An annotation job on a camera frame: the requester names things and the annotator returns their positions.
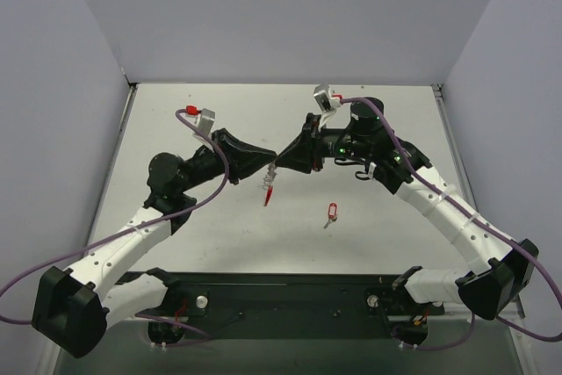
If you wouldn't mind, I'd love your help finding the red round key tag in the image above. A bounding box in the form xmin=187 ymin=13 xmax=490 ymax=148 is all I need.
xmin=263 ymin=185 xmax=274 ymax=207

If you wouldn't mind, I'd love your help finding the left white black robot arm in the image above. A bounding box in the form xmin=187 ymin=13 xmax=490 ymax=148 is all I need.
xmin=32 ymin=129 xmax=277 ymax=358

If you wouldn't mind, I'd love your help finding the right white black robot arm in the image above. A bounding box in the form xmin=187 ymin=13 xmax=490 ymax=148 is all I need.
xmin=275 ymin=97 xmax=538 ymax=321

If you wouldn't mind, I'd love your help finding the red tagged key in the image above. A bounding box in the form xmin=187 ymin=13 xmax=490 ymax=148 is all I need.
xmin=323 ymin=202 xmax=338 ymax=229

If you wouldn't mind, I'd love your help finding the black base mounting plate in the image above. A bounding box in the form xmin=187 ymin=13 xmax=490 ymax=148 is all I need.
xmin=146 ymin=268 xmax=444 ymax=341

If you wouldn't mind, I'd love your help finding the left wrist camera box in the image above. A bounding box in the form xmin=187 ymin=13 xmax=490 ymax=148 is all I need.
xmin=196 ymin=108 xmax=216 ymax=135

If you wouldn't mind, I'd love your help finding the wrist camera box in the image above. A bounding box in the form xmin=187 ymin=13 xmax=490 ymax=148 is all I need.
xmin=196 ymin=108 xmax=216 ymax=135
xmin=313 ymin=83 xmax=341 ymax=113

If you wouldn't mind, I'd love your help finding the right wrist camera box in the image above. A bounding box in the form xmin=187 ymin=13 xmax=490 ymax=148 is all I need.
xmin=313 ymin=83 xmax=341 ymax=113

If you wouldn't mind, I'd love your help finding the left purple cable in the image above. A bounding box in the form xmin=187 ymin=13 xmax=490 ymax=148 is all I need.
xmin=0 ymin=109 xmax=234 ymax=326

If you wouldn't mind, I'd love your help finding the purple cable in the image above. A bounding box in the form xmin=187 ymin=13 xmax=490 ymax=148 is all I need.
xmin=337 ymin=97 xmax=562 ymax=343
xmin=0 ymin=109 xmax=234 ymax=326

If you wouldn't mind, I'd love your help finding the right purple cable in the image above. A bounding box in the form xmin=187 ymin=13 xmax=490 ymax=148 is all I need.
xmin=337 ymin=97 xmax=562 ymax=343

